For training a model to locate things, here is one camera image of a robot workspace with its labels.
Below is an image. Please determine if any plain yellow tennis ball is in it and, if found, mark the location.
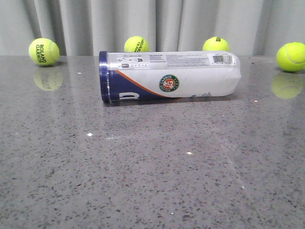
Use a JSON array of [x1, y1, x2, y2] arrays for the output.
[[276, 42, 305, 72]]

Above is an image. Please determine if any Roland Garros yellow tennis ball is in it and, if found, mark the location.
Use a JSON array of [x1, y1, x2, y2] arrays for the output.
[[28, 38, 60, 66]]

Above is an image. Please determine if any white blue tennis ball can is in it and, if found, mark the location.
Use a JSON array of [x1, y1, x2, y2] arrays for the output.
[[99, 51, 241, 103]]

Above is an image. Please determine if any Wilson yellow tennis ball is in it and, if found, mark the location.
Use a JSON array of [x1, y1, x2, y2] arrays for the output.
[[203, 36, 230, 51]]

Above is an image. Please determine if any white pleated curtain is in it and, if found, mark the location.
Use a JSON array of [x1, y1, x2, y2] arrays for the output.
[[0, 0, 305, 56]]

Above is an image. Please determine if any Head Team yellow tennis ball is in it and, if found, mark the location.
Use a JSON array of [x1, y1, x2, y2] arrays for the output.
[[124, 36, 150, 52]]

